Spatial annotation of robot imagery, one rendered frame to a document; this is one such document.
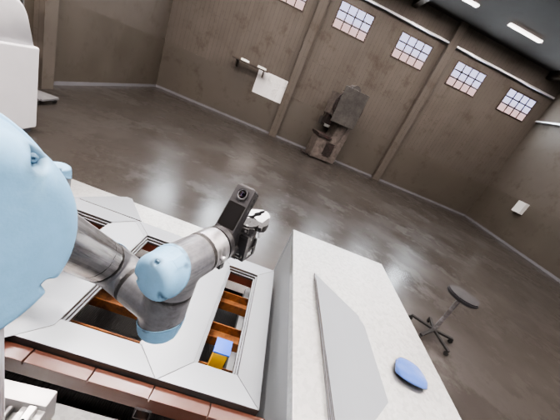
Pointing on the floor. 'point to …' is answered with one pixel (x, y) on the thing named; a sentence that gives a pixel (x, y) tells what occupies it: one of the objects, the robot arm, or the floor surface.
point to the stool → (448, 314)
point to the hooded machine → (17, 66)
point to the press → (317, 148)
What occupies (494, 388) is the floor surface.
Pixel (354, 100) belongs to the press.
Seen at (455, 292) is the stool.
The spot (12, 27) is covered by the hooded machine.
